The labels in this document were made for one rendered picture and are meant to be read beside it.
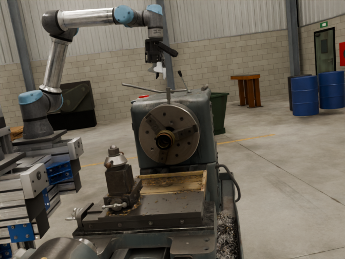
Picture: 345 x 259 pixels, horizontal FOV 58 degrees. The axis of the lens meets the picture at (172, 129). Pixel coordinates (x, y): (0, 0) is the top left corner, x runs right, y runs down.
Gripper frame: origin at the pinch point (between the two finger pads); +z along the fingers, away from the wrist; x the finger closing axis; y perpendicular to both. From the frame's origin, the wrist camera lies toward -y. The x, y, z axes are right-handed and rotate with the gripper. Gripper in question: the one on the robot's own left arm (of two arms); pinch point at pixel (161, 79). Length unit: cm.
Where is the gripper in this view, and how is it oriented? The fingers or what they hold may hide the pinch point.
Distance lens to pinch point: 159.1
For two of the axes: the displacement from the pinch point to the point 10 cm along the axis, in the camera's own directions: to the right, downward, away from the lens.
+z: 0.3, 9.8, 2.0
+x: 3.0, 1.8, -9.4
